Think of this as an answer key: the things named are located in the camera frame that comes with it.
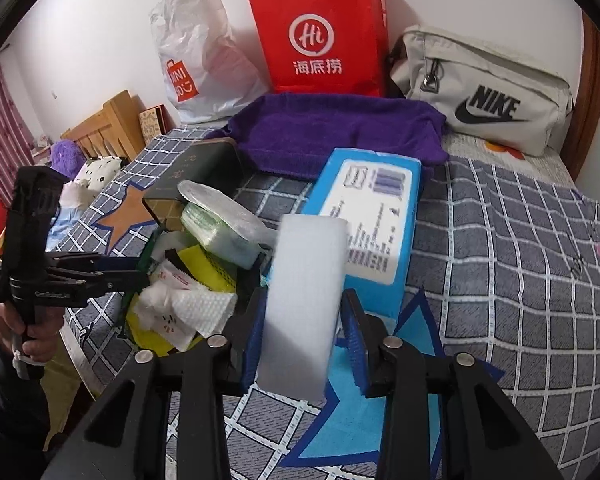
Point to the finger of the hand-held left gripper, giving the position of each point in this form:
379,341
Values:
125,282
120,263

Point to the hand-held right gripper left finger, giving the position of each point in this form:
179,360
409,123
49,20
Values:
251,357

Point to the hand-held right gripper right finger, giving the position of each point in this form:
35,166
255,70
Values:
354,350

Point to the white red print sachet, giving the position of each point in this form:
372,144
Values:
177,275

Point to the white foam block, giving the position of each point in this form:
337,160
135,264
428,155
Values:
300,310

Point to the white paper tissue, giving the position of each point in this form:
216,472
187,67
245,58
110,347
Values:
200,305

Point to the yellow fabric pouch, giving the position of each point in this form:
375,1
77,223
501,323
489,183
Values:
212,270

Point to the green wet wipe pack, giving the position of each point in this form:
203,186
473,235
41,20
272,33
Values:
220,230

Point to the dark green tin box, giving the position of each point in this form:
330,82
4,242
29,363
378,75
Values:
200,165

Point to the person's left forearm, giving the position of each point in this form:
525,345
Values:
10,420

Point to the person's left hand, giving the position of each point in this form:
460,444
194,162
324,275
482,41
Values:
47,335

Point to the light floral quilt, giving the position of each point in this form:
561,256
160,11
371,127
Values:
62,220

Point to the purple plush toy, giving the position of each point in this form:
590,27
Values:
66,157

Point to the white dotted pillow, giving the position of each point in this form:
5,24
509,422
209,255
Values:
97,172

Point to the pink striped curtain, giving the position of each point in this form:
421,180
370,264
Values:
2,125

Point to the wooden bed headboard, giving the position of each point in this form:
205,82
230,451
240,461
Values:
110,127

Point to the blue tissue packet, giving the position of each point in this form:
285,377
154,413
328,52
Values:
375,210

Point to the brown patterned box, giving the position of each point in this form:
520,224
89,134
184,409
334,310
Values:
154,121

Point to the grey checked bedsheet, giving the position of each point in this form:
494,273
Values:
485,260

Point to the white plastic shopping bag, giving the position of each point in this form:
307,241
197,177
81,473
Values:
200,60

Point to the purple towel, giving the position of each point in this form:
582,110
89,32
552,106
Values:
330,130

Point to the grey waist bag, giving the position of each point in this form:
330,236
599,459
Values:
485,90

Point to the red paper shopping bag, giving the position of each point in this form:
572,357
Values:
320,35

